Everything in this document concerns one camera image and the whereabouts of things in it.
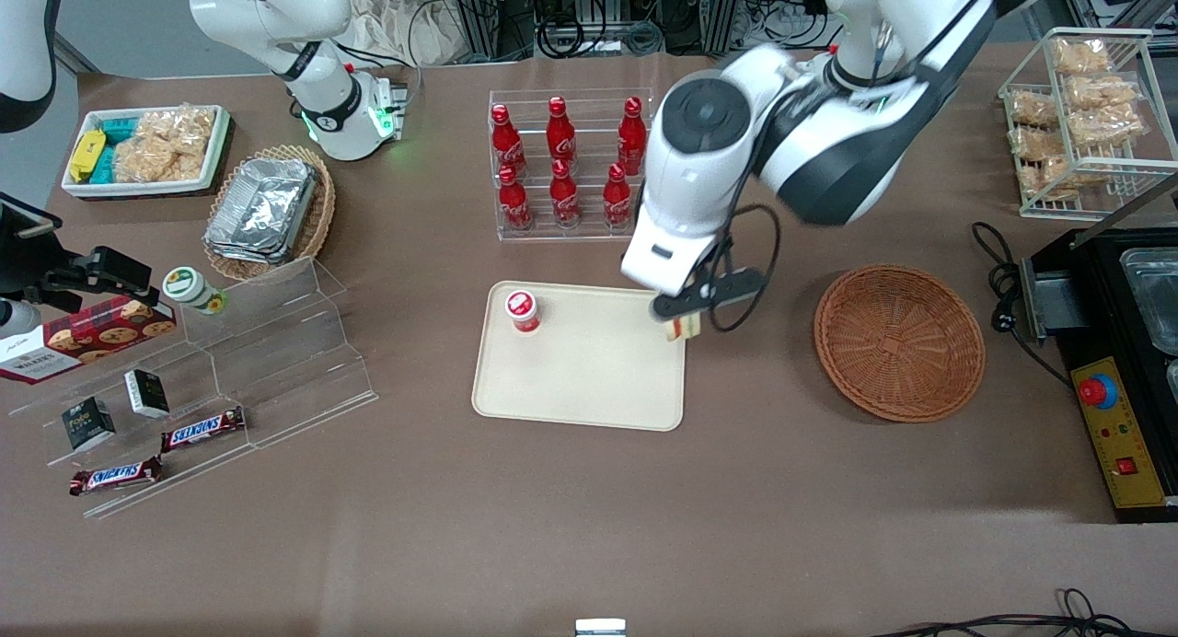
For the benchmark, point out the aluminium frame rack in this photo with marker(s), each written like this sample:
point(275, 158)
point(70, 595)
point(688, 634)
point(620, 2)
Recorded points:
point(589, 11)

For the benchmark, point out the yellow control panel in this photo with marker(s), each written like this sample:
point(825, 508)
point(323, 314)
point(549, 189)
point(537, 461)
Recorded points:
point(1132, 453)

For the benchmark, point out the black countertop appliance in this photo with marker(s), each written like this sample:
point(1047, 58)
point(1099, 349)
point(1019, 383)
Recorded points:
point(1141, 416)

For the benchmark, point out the bagged fried snack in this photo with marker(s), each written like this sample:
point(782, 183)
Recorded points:
point(1109, 126)
point(1079, 55)
point(1100, 92)
point(1035, 147)
point(1031, 108)

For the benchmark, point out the black box gold print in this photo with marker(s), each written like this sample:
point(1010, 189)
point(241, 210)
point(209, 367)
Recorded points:
point(88, 425)

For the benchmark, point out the beige crumpled cloth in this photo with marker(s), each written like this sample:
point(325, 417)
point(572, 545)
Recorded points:
point(405, 20)

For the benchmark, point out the red emergency stop button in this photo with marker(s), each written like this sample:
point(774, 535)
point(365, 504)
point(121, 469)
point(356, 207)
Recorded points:
point(1097, 392)

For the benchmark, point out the small sandwich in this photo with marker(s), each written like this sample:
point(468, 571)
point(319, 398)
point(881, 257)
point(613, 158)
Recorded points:
point(687, 329)

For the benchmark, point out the bagged rice cracker snack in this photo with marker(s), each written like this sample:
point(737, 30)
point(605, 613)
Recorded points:
point(166, 144)

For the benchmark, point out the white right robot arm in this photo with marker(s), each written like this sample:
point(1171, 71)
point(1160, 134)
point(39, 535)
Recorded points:
point(322, 103)

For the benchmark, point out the green white yogurt bottle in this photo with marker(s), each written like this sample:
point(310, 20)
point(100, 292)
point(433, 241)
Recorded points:
point(189, 287)

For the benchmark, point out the small silver device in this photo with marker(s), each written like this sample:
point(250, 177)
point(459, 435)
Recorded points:
point(600, 628)

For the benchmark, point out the red tartan cookie box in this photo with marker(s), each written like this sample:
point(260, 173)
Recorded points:
point(92, 333)

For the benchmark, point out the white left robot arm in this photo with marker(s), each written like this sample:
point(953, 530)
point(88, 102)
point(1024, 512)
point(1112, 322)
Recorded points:
point(828, 149)

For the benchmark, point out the red white lidded cup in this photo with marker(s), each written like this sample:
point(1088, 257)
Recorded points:
point(522, 310)

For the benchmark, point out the clear acrylic bottle rack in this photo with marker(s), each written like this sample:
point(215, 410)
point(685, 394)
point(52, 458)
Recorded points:
point(589, 232)

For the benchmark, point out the cream plastic tray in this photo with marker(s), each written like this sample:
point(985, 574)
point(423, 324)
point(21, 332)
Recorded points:
point(589, 379)

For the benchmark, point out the brown round wicker basket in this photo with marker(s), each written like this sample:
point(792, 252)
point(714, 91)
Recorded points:
point(897, 342)

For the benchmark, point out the Snickers chocolate bar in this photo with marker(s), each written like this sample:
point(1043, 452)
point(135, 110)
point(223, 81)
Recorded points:
point(115, 476)
point(202, 430)

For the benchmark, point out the white rectangular bin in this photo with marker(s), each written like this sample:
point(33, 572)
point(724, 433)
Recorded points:
point(138, 188)

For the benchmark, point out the clear acrylic stepped stand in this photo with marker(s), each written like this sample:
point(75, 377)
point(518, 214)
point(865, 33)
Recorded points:
point(276, 361)

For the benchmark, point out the yellow snack pack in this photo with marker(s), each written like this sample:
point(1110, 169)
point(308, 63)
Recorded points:
point(87, 154)

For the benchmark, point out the red cola bottle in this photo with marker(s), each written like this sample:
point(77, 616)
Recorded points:
point(617, 200)
point(513, 204)
point(506, 140)
point(564, 195)
point(560, 131)
point(631, 135)

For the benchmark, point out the black box white label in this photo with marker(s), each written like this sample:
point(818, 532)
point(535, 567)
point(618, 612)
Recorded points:
point(147, 393)

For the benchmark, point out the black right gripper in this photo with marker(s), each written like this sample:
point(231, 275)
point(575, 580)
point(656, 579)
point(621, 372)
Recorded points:
point(57, 275)

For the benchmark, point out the steel appliance pan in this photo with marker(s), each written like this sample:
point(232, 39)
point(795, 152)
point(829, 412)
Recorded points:
point(1155, 292)

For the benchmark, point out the teal snack pack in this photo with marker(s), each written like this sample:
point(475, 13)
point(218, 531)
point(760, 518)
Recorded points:
point(115, 131)

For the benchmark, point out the light wicker basket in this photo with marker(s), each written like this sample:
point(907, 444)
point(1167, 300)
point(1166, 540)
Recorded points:
point(317, 223)

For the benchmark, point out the silver foil container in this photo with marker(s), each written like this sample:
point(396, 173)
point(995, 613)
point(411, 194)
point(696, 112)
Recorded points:
point(262, 204)

